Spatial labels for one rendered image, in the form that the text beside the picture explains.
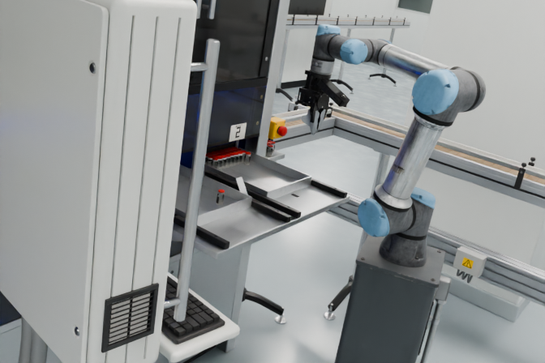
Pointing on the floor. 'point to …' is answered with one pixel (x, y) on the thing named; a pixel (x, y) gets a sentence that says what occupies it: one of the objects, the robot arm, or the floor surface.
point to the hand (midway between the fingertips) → (315, 131)
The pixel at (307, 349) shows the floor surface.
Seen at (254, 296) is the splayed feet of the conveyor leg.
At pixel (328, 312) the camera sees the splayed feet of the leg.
